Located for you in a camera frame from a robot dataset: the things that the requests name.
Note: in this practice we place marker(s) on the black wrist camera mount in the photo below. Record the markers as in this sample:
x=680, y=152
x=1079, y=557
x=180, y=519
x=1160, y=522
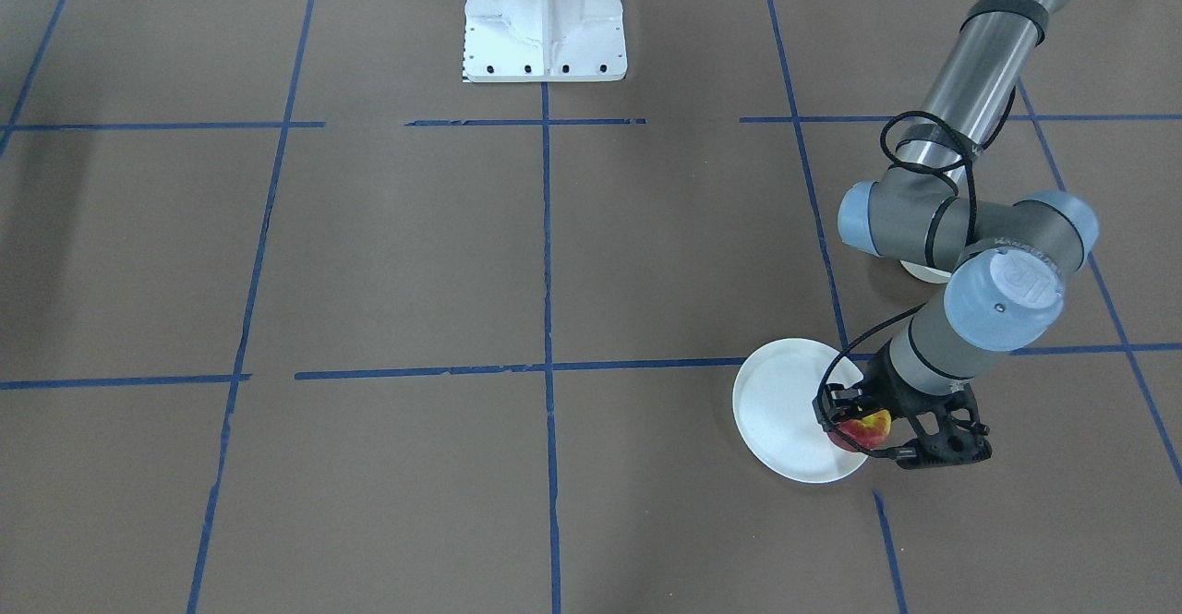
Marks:
x=948, y=430

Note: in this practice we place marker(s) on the brown paper table cover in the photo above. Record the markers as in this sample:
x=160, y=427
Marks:
x=425, y=222

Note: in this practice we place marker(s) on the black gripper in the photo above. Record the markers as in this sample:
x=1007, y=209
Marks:
x=880, y=390

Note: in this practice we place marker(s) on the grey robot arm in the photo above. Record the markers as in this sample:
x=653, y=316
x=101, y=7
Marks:
x=1007, y=264

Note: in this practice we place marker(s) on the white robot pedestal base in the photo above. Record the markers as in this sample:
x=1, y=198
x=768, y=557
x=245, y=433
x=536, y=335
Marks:
x=515, y=41

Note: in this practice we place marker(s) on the blue tape line lengthwise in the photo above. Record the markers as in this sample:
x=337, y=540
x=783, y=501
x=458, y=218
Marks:
x=795, y=121

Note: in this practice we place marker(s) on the red yellow apple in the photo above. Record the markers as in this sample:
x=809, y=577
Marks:
x=869, y=431

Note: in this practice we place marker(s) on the white round plate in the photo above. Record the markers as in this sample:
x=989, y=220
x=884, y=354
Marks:
x=773, y=408

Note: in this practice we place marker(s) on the blue tape line crosswise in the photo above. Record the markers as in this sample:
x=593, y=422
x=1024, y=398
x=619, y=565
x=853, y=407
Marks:
x=707, y=362

